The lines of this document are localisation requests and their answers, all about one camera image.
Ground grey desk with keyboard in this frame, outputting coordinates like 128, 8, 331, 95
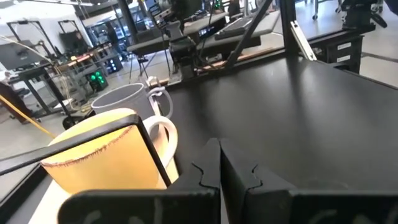
198, 10, 281, 52

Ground black keyboard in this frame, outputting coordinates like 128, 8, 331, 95
214, 16, 254, 42

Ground black drawer cabinet white labels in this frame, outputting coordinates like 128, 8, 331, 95
307, 24, 377, 75

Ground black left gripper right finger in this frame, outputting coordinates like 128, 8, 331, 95
220, 138, 398, 224

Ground black table frame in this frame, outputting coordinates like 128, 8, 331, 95
116, 0, 398, 91

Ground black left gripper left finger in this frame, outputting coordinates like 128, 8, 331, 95
57, 138, 222, 224

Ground white plate on frame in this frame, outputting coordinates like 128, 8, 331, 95
290, 19, 318, 62

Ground grey mug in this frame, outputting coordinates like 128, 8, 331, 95
91, 82, 156, 141

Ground yellow mug with white handle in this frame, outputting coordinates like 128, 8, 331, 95
40, 108, 180, 195

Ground computer with green lights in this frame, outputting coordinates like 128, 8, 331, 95
86, 70, 109, 92

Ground yellow cable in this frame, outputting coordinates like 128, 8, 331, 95
0, 94, 57, 139

